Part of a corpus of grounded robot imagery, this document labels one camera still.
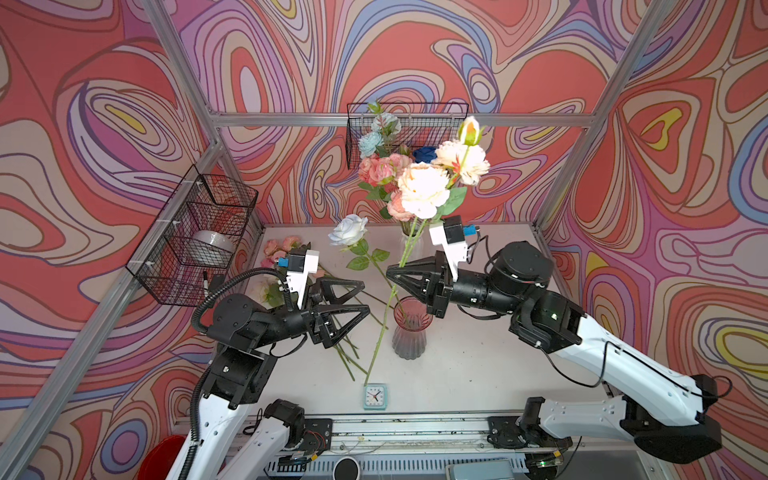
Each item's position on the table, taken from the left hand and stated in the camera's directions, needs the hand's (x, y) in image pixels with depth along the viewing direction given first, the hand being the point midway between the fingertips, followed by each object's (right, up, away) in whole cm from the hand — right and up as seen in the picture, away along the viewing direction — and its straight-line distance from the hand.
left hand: (365, 306), depth 49 cm
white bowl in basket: (-39, +10, +21) cm, 45 cm away
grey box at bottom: (+29, -41, +18) cm, 54 cm away
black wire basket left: (-52, +25, +39) cm, 70 cm away
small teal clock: (+1, -29, +29) cm, 41 cm away
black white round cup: (-5, -39, +16) cm, 42 cm away
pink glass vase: (+9, -7, +20) cm, 23 cm away
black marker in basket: (-41, +2, +23) cm, 48 cm away
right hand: (+5, +4, -1) cm, 6 cm away
